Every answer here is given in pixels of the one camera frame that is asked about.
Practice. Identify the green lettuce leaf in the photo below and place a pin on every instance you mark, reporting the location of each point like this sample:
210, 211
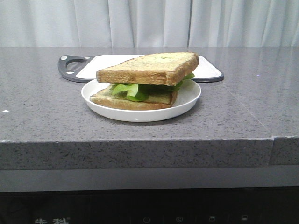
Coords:
142, 92

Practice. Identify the grey curtain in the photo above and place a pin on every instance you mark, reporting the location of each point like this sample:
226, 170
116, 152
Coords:
149, 23

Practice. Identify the white round plate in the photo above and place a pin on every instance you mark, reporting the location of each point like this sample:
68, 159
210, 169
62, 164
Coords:
188, 95

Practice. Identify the bread slice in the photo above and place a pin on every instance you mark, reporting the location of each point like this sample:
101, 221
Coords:
105, 98
154, 69

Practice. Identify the black appliance control panel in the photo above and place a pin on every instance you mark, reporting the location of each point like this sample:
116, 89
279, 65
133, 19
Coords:
274, 205

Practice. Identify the white cutting board grey rim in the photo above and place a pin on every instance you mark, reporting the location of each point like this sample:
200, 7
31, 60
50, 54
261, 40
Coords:
83, 69

